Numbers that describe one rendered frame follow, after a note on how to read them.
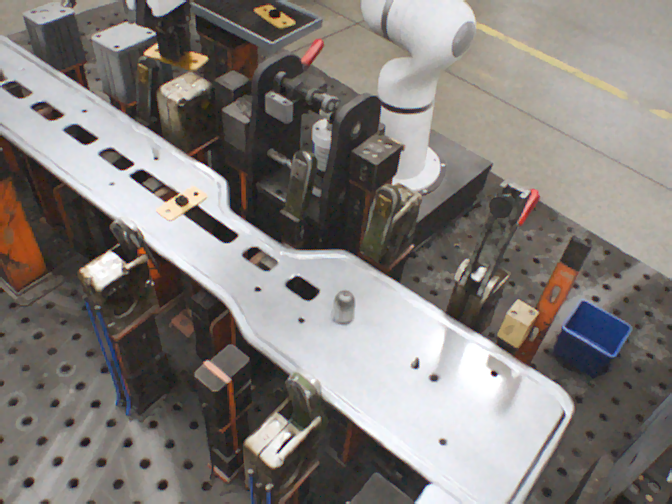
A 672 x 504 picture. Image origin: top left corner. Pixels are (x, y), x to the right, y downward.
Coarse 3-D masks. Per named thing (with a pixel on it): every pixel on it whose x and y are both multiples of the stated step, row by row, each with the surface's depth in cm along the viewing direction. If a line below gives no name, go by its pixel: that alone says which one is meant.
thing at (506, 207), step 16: (512, 192) 79; (528, 192) 78; (496, 208) 77; (512, 208) 76; (496, 224) 82; (512, 224) 80; (480, 240) 84; (496, 240) 83; (480, 256) 86; (496, 256) 83; (464, 272) 88; (480, 288) 87
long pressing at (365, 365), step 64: (0, 64) 127; (0, 128) 113; (64, 128) 115; (128, 128) 116; (128, 192) 104; (192, 256) 95; (320, 256) 97; (256, 320) 88; (320, 320) 89; (384, 320) 90; (448, 320) 90; (384, 384) 82; (448, 384) 83; (512, 384) 84; (384, 448) 77; (448, 448) 77; (512, 448) 78
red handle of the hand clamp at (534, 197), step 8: (536, 192) 89; (528, 200) 88; (536, 200) 88; (528, 208) 88; (520, 224) 88; (480, 264) 88; (472, 272) 88; (480, 272) 88; (472, 280) 88; (480, 280) 87
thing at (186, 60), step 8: (152, 48) 87; (152, 56) 85; (160, 56) 85; (184, 56) 86; (192, 56) 86; (200, 56) 86; (176, 64) 84; (184, 64) 84; (192, 64) 84; (200, 64) 84
